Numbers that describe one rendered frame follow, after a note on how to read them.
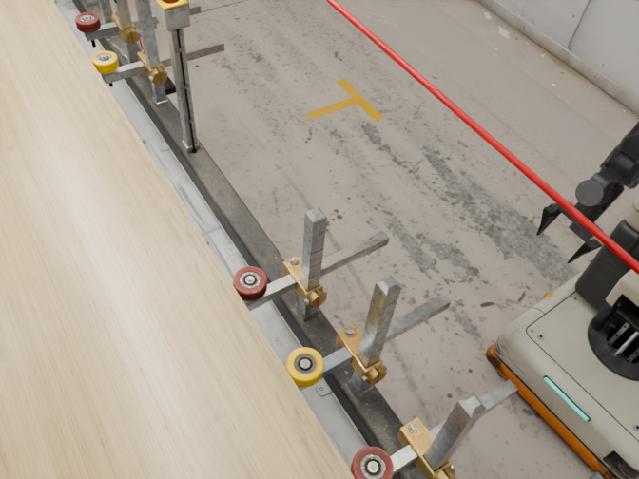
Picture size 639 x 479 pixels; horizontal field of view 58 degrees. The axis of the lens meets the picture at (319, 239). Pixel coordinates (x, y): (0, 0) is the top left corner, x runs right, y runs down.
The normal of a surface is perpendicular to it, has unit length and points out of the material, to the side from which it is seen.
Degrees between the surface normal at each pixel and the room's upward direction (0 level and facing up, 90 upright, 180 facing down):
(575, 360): 0
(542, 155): 0
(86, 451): 0
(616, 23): 90
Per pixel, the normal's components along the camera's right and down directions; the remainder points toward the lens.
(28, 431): 0.07, -0.63
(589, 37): -0.84, 0.38
